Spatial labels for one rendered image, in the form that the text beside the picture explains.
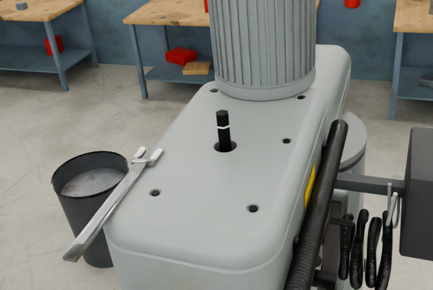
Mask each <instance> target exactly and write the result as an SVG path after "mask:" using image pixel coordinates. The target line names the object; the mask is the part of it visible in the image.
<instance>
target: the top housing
mask: <svg viewBox="0 0 433 290"><path fill-rule="evenodd" d="M326 107H327V101H326V98H325V95H324V94H323V93H322V92H321V91H320V90H319V89H317V88H314V87H311V86H310V87H308V89H306V90H305V91H303V92H302V93H299V94H297V95H294V96H292V97H288V98H285V99H280V100H275V101H247V100H242V99H237V98H234V97H231V96H229V95H227V94H225V93H224V92H222V91H221V90H220V89H219V88H218V87H217V85H216V82H215V81H211V82H208V83H206V84H205V85H203V86H202V87H201V88H200V89H199V91H197V93H196V94H195V95H194V97H193V98H192V99H191V100H190V101H189V103H188V104H187V105H186V107H185V108H184V109H183V110H182V111H181V112H180V114H179V115H178V117H177V118H176V119H175V120H174V121H173V122H172V124H171V125H170V126H169V128H168V129H167V130H166V131H165V132H164V134H163V135H162V136H161V138H160V139H159V140H158V141H157V142H156V144H155V145H154V146H153V147H152V148H151V149H150V151H149V152H148V154H147V155H146V156H145V157H144V159H150V158H151V157H152V155H153V154H154V153H155V152H156V150H157V149H163V150H164V153H163V155H162V156H161V158H160V159H159V161H158V162H157V163H155V165H154V166H153V167H148V166H147V168H146V169H145V170H144V172H143V173H142V175H141V176H140V177H139V178H138V180H137V181H136V183H135V184H134V185H133V187H132V188H131V189H130V191H129V192H128V194H127V195H126V196H125V197H124V199H123V200H122V202H121V203H120V204H119V206H118V207H117V209H116V210H115V211H114V212H113V214H112V215H111V217H110V218H109V219H108V221H107V222H106V223H105V225H104V226H103V230H104V234H105V237H106V241H107V244H108V248H109V251H110V255H111V259H112V262H113V266H114V269H115V273H116V275H117V280H118V283H119V286H120V288H121V290H284V285H285V281H286V278H287V274H288V271H289V268H290V265H291V261H292V258H293V240H294V237H298V236H299V234H300V230H301V227H302V222H303V220H304V216H305V212H306V209H307V205H308V203H309V199H310V196H311V191H312V189H313V185H314V181H315V178H316V174H317V172H318V168H319V165H320V161H321V158H322V144H323V142H325V141H326V116H327V109H326ZM219 110H227V111H228V115H229V129H230V136H231V149H232V151H230V152H226V153H222V152H220V147H219V141H218V130H217V118H216V111H219Z"/></svg>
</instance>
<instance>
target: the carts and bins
mask: <svg viewBox="0 0 433 290"><path fill-rule="evenodd" d="M127 162H128V161H127V160H126V158H125V157H123V156H122V155H121V154H118V153H115V152H112V151H93V152H89V153H84V154H82V155H78V156H76V157H74V158H72V159H70V160H68V161H66V162H65V163H63V164H62V165H61V166H59V167H58V168H57V169H56V171H55V172H54V174H53V176H52V180H53V182H52V180H51V184H52V185H53V190H54V191H55V192H56V194H57V197H58V199H59V202H60V203H61V206H62V208H63V211H64V214H65V215H66V218H67V220H68V223H69V225H70V227H71V229H72V232H73V234H74V237H75V239H76V238H77V237H78V236H79V235H80V233H81V232H82V230H83V229H84V228H85V227H86V225H87V224H88V223H89V221H90V220H91V219H92V218H93V216H94V215H95V214H96V212H98V210H99V209H100V207H101V206H102V205H103V204H104V202H105V201H106V200H107V198H108V197H109V196H110V195H111V193H112V192H113V190H114V189H115V188H116V187H117V186H118V184H119V183H120V182H121V180H122V179H123V178H124V177H125V175H126V174H127V172H128V171H129V165H128V164H127ZM83 257H84V259H85V261H86V262H87V263H88V264H89V265H91V266H93V267H98V268H109V267H114V266H113V262H112V259H111V255H110V251H109V248H108V244H107V241H106V237H105V234H104V230H103V227H102V229H101V230H100V231H99V233H98V234H97V236H96V237H95V238H94V239H93V241H92V242H91V244H90V245H89V246H88V248H87V249H86V251H85V252H84V253H83Z"/></svg>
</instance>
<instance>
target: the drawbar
mask: <svg viewBox="0 0 433 290"><path fill-rule="evenodd" d="M216 123H217V126H219V127H226V126H229V115H228V111H227V110H219V111H216ZM217 129H218V141H219V147H220V152H222V153H226V152H230V151H232V149H231V136H230V129H229V127H228V128H225V129H220V128H217Z"/></svg>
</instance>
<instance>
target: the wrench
mask: <svg viewBox="0 0 433 290"><path fill-rule="evenodd" d="M145 153H146V147H140V149H139V150H138V152H136V154H135V155H134V156H133V158H132V160H131V161H130V163H131V164H132V165H133V166H132V167H131V169H130V170H129V171H128V172H127V174H126V175H125V177H124V178H123V179H122V180H121V182H120V183H119V184H118V186H117V187H116V188H115V189H114V190H113V192H112V193H111V195H110V196H109V197H108V198H107V200H106V201H105V202H104V204H103V205H102V206H101V207H100V209H99V210H98V212H96V214H95V215H94V216H93V218H92V219H91V220H90V221H89V223H88V224H87V225H86V227H85V228H84V229H83V230H82V232H81V233H80V235H79V236H78V237H77V238H76V239H75V241H74V242H73V244H72V245H71V246H70V247H69V248H68V250H67V251H66V252H65V254H64V255H63V260H65V261H69V262H75V263H76V262H77V261H78V260H79V259H80V257H81V256H82V255H83V253H84V252H85V251H86V249H87V248H88V246H89V245H90V244H91V242H92V241H93V239H94V238H95V237H96V236H97V234H98V233H99V231H100V230H101V229H102V227H103V226H104V225H105V223H106V222H107V221H108V219H109V218H110V217H111V215H112V214H113V212H114V211H115V210H116V209H117V207H118V206H119V204H120V203H121V202H122V200H123V199H124V197H125V196H126V195H127V194H128V192H129V191H130V189H131V188H132V187H133V185H134V184H135V183H136V181H137V180H138V178H139V177H140V176H141V175H142V173H143V172H144V170H145V169H146V168H147V166H148V167H153V166H154V165H155V163H157V162H158V161H159V159H160V158H161V156H162V155H163V153H164V150H163V149H157V150H156V152H155V153H154V154H153V155H152V157H151V158H150V159H142V158H143V156H144V155H145Z"/></svg>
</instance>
